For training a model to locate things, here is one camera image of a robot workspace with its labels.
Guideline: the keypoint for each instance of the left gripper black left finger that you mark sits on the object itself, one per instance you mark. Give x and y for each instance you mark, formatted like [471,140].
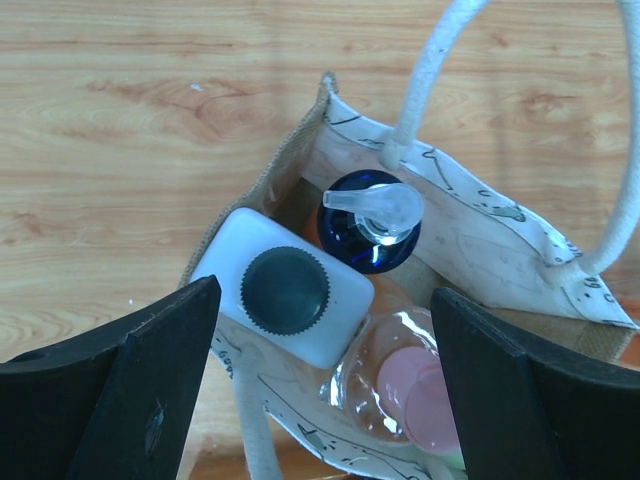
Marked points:
[115,402]

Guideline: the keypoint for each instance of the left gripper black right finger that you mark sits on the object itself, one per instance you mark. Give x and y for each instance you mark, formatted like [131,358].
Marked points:
[528,408]

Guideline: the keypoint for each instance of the white round cap bottle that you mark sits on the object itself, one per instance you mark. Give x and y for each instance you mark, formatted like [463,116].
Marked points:
[453,460]

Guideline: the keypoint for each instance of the clear bottle pink cap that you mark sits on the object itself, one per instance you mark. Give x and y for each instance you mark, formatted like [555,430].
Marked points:
[390,383]

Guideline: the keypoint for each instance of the white bottle black cap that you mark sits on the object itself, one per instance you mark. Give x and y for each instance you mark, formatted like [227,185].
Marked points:
[286,290]

